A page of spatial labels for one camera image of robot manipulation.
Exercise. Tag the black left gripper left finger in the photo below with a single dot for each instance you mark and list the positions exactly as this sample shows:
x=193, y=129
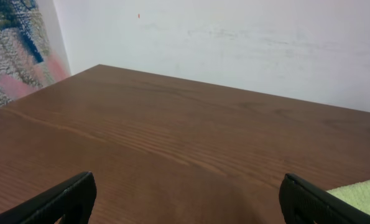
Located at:
x=71, y=201

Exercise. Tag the colourful patterned wall hanging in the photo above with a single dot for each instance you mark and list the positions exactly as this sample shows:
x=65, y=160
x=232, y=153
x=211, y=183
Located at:
x=32, y=53

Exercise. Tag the light green microfiber cloth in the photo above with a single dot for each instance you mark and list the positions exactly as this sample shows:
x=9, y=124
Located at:
x=356, y=195

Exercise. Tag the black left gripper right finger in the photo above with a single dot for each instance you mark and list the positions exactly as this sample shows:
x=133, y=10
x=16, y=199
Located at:
x=302, y=202

